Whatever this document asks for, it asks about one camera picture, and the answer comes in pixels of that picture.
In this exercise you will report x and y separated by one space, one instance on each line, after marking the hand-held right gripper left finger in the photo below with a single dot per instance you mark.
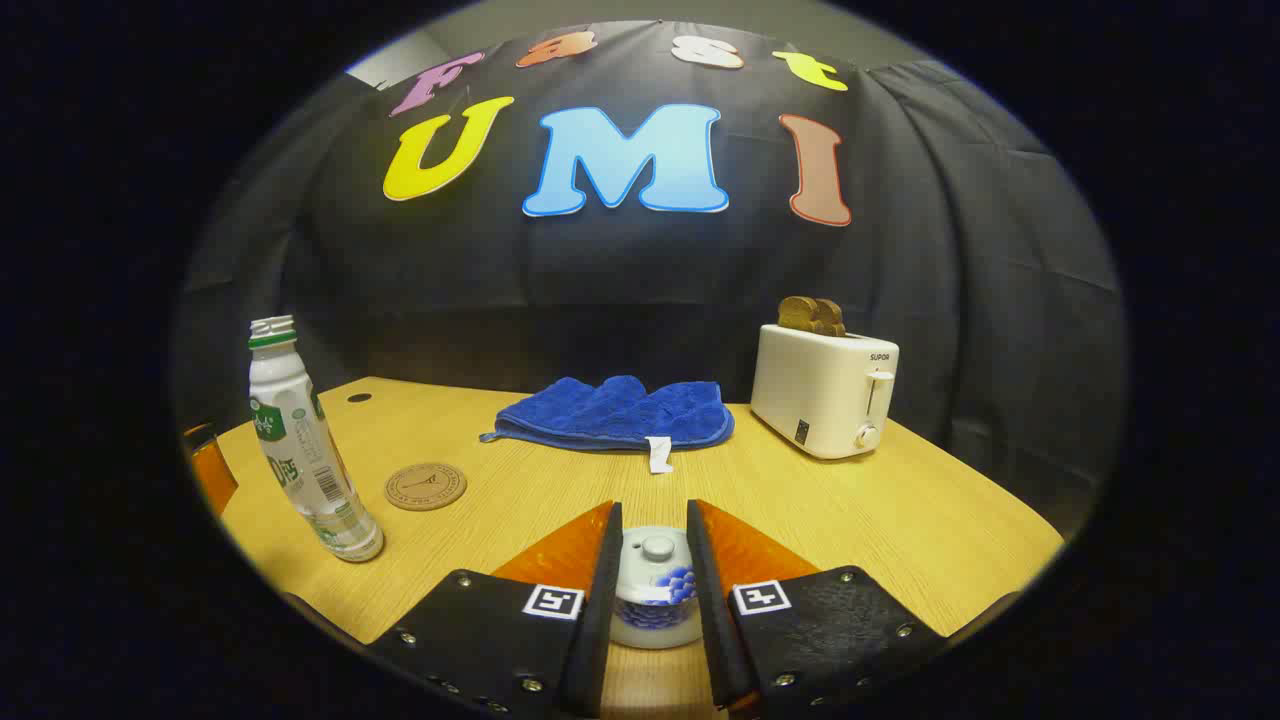
600 620

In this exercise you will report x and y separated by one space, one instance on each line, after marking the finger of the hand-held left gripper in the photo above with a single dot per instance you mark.
212 470

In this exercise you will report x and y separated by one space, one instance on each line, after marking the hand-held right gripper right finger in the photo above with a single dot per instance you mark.
712 620

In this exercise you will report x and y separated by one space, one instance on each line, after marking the white blue-pattern teacup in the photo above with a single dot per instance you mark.
655 615

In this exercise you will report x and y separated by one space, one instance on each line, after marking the white teacup lid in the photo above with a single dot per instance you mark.
657 552

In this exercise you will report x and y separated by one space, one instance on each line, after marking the white green-label water bottle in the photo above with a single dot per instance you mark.
295 440

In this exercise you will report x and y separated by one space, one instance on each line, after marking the round cork coaster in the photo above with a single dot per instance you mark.
426 486

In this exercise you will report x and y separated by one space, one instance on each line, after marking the blue towel cloth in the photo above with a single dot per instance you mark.
620 412

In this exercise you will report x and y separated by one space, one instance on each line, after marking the white toaster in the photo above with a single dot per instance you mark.
815 395

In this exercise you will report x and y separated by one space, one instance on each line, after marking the brown bread slice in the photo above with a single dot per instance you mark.
830 318
797 312

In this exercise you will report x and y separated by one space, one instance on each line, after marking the black backdrop cloth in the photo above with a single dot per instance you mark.
620 280

